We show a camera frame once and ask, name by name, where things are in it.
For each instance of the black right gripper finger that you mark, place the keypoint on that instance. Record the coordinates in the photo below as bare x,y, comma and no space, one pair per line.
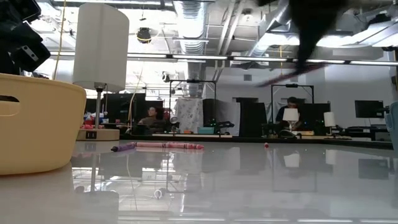
308,43

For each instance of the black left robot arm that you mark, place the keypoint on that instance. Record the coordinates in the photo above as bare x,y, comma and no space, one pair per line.
15,18

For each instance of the yellow plastic basket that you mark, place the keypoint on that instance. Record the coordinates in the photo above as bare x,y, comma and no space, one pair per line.
37,124

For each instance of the person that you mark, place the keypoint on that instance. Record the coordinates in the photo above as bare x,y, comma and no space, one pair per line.
284,109
152,119

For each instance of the white lamp shade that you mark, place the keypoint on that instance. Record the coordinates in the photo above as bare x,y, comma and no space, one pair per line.
101,46

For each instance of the white table lamp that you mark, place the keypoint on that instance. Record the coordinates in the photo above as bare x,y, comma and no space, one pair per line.
329,119
290,114

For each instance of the metal lamp pole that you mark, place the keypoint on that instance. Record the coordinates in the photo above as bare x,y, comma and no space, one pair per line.
98,109

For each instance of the pink small object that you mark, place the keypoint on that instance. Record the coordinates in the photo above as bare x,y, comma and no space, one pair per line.
87,126
99,127

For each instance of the black computer monitor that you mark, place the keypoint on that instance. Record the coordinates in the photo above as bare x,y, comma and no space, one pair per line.
369,109

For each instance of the wooden lamp base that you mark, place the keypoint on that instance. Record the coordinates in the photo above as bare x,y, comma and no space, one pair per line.
105,134

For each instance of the LED light bar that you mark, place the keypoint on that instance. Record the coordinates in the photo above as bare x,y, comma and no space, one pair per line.
199,57

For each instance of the purple crayon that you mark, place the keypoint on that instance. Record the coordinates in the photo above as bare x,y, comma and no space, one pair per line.
123,147

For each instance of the teal background box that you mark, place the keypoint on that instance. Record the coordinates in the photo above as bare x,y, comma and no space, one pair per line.
205,130

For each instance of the silver ceiling duct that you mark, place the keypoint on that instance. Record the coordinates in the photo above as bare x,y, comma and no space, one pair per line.
191,18
264,40

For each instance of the black background rig frame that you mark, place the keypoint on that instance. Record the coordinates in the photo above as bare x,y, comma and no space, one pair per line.
292,85
192,81

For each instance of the black table frame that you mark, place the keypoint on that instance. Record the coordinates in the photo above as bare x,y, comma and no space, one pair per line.
311,140

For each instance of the black overhead camera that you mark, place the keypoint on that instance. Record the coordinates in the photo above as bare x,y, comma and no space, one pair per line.
144,35

